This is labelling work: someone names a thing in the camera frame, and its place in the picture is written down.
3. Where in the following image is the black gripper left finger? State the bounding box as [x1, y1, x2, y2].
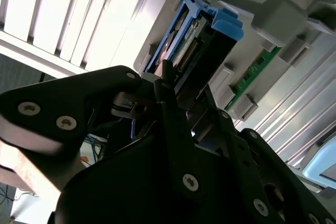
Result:
[0, 60, 207, 200]

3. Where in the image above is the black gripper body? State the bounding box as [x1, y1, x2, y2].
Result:
[54, 133, 254, 224]

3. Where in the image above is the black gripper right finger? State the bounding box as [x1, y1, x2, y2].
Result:
[204, 84, 336, 224]

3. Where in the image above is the hard disk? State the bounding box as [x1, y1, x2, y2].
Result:
[141, 0, 245, 109]

